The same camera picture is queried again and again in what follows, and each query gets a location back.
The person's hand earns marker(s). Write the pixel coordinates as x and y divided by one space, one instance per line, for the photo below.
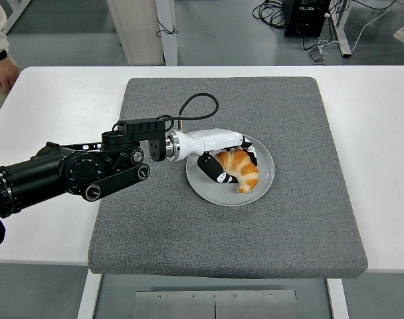
4 74

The white table leg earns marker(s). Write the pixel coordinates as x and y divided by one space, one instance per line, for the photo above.
89 295
337 299

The white metal frame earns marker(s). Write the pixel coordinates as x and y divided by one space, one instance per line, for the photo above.
17 15

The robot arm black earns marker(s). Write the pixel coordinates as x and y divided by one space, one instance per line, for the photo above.
39 172

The black computer tower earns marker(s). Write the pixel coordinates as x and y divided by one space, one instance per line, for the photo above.
305 18

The round grey plate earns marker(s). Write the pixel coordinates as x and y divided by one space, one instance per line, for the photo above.
205 189

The white desk leg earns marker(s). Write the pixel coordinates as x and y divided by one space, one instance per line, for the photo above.
341 30

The golden croissant bread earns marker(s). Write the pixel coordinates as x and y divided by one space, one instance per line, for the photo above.
245 169

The grey felt mat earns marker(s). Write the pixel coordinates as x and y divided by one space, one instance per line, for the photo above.
222 239

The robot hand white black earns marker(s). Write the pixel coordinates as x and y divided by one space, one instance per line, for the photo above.
205 141

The grey floor socket box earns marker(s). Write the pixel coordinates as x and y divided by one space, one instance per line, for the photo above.
316 54

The white cabinet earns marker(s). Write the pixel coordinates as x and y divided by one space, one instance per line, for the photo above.
139 30

